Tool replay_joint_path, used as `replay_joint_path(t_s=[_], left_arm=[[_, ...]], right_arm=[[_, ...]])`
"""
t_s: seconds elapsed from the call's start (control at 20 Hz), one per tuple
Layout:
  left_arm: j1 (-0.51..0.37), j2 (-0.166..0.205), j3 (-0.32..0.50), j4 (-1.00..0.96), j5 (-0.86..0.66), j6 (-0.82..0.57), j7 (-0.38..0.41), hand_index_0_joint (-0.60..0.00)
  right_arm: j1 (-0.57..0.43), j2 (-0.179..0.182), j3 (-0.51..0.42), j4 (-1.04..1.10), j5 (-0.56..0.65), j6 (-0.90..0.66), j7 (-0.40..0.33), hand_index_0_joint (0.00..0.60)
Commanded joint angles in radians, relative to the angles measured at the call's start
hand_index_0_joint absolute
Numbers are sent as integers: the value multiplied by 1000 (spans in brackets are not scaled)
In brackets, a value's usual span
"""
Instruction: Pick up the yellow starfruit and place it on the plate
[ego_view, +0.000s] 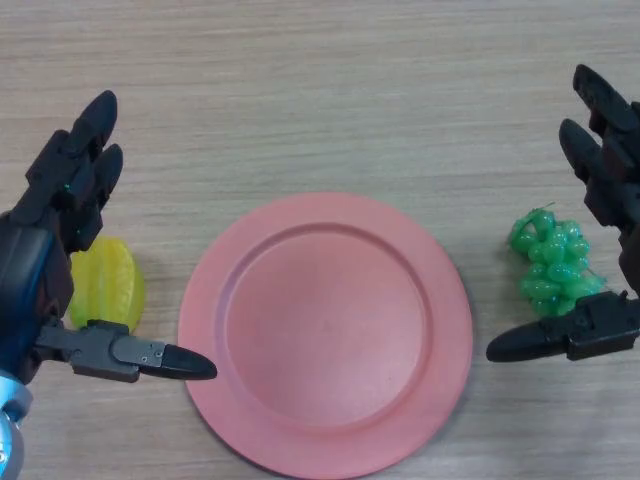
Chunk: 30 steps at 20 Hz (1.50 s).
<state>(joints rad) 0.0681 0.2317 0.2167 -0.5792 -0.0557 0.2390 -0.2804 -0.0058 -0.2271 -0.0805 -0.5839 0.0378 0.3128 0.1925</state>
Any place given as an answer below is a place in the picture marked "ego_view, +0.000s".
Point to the green grape bunch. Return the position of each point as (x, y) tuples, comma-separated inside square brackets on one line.
[(550, 260)]

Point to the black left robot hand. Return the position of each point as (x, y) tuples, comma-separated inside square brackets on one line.
[(35, 260)]

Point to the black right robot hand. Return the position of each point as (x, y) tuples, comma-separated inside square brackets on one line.
[(612, 325)]

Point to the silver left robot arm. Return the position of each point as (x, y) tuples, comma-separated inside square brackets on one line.
[(10, 435)]

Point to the yellow starfruit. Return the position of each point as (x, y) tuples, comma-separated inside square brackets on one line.
[(110, 285)]

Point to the pink round plate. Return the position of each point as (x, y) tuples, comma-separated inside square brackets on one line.
[(325, 325)]

